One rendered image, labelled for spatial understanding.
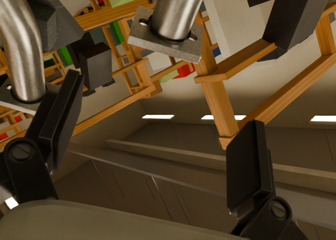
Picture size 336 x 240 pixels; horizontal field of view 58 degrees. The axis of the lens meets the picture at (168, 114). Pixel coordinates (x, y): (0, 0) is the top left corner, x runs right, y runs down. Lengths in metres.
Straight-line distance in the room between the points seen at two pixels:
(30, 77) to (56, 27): 0.05
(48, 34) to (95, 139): 11.30
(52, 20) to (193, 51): 0.13
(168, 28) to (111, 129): 11.62
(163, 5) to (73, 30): 0.12
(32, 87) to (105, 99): 11.42
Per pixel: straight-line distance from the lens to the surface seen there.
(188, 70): 6.02
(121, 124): 12.01
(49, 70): 10.45
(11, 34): 0.27
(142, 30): 0.23
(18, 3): 0.26
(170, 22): 0.22
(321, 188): 5.78
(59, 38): 0.32
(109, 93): 11.79
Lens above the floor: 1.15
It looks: 16 degrees up
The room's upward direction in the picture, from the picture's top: 158 degrees clockwise
